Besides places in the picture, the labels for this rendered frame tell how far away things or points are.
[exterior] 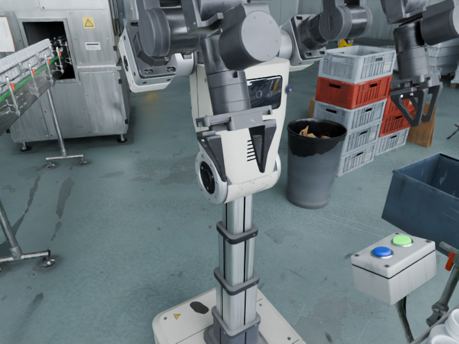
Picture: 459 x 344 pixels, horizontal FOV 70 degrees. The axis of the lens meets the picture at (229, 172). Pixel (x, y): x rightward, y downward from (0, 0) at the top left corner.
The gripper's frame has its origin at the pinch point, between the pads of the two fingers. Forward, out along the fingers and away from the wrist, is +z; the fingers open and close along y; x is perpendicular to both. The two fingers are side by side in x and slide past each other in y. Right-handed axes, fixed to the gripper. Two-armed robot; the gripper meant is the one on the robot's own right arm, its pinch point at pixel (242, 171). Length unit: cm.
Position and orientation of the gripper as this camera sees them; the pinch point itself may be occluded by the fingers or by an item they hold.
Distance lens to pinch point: 50.2
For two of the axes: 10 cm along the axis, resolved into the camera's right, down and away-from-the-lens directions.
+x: -3.0, -1.2, 9.4
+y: 9.4, -2.2, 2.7
